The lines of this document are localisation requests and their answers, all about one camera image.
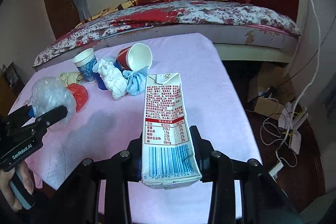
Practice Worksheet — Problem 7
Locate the clear plastic bag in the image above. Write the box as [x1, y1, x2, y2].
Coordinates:
[29, 77, 76, 131]

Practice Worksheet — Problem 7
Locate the bed with floral sheet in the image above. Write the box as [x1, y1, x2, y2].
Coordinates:
[33, 0, 301, 68]

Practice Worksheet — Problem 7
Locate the red plastic bag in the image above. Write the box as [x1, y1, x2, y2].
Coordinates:
[67, 83, 89, 113]

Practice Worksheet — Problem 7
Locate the white tissue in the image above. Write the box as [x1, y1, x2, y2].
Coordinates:
[92, 59, 128, 100]

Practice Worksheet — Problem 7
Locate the pink covered low table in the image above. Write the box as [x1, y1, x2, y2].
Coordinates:
[26, 34, 260, 223]

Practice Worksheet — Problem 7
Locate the blue patterned paper cup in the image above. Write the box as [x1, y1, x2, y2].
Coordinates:
[72, 48, 97, 83]

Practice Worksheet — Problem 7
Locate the white red drink carton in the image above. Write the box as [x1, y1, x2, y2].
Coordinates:
[141, 73, 202, 190]

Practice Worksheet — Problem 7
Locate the light blue face mask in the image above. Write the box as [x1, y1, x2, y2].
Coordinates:
[122, 66, 149, 96]

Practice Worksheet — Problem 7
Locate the person's left hand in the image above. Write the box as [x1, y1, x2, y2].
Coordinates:
[1, 161, 35, 212]

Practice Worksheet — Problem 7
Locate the red white paper cup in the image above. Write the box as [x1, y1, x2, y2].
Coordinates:
[116, 43, 153, 71]

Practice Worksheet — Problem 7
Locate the white wifi router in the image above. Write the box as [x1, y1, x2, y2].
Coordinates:
[278, 102, 309, 155]

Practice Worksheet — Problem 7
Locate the white power cable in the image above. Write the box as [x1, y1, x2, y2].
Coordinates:
[260, 0, 322, 180]

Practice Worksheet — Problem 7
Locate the blue round tub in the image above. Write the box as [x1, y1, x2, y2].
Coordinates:
[95, 57, 125, 91]

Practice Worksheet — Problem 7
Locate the cardboard box under bed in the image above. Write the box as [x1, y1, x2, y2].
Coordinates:
[248, 63, 296, 120]

